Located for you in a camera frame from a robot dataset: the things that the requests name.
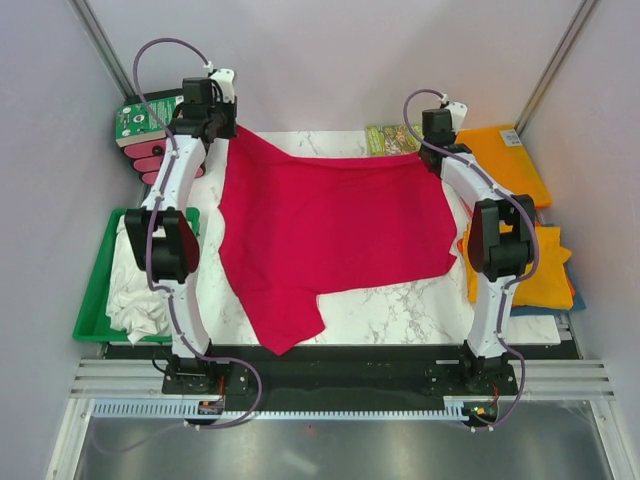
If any magenta pink t-shirt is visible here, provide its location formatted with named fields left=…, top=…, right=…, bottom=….
left=219, top=128, right=457, bottom=355

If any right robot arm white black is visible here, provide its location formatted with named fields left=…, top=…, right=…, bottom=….
left=419, top=102, right=539, bottom=395

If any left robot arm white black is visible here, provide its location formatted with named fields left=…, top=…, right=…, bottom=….
left=124, top=69, right=237, bottom=395

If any green illustrated paperback book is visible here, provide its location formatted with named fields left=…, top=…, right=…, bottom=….
left=365, top=125, right=421, bottom=156

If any orange plastic folder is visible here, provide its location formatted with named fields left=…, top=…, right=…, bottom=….
left=457, top=125, right=552, bottom=209

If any black pink drawer unit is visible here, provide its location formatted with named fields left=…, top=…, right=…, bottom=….
left=118, top=88, right=183, bottom=186

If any green book on drawers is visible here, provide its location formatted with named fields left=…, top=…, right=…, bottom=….
left=115, top=95, right=184, bottom=148

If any yellow folded t-shirt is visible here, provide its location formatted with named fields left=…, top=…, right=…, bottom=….
left=456, top=224, right=573, bottom=310

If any white crumpled t-shirt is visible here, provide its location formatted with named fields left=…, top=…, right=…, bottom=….
left=105, top=216, right=170, bottom=345

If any blue folded t-shirt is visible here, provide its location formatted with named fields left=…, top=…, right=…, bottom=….
left=510, top=292, right=586, bottom=317

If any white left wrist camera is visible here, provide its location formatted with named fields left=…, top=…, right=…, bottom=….
left=203, top=61, right=236, bottom=104

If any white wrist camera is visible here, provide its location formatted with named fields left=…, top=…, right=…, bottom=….
left=440, top=95, right=468, bottom=134
left=203, top=61, right=236, bottom=104

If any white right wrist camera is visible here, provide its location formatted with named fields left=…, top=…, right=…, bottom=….
left=440, top=95, right=468, bottom=134

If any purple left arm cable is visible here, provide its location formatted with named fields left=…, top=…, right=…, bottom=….
left=132, top=37, right=214, bottom=361

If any left aluminium corner post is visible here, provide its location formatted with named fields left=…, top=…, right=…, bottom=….
left=69, top=0, right=134, bottom=97

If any aluminium corner post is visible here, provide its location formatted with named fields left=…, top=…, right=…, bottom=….
left=515, top=0, right=601, bottom=136
left=69, top=0, right=134, bottom=97

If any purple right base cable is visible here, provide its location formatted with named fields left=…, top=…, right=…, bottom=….
left=462, top=347, right=526, bottom=434

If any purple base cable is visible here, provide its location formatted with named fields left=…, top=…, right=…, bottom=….
left=462, top=347, right=526, bottom=434
left=184, top=355, right=264, bottom=434

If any right aluminium corner post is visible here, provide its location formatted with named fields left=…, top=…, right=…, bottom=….
left=515, top=0, right=601, bottom=136

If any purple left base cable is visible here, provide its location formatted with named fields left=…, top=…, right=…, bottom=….
left=184, top=355, right=264, bottom=434

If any white slotted cable duct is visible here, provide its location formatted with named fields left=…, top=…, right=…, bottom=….
left=91, top=399, right=471, bottom=422

